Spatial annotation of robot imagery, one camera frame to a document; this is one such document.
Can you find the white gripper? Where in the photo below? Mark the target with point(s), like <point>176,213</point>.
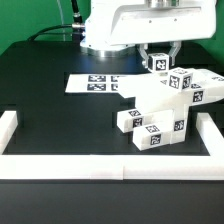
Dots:
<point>120,22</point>

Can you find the white marker cube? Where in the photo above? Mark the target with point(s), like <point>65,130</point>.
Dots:
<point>158,62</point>
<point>180,79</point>

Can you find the white chair back frame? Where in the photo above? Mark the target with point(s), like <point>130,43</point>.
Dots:
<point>152,93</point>

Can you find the white chair seat piece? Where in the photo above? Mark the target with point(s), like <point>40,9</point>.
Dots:
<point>172,124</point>

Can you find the white marker sheet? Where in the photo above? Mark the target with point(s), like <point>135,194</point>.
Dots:
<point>92,83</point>

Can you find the white right side wall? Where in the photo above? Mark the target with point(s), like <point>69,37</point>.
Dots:
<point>210,135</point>

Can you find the white wall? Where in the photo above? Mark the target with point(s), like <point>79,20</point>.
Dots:
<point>8,124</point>
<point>210,135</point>

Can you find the white obstacle wall bar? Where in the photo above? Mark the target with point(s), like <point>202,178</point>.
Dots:
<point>91,167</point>

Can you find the white left side wall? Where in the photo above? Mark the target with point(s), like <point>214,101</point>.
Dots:
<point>8,124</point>

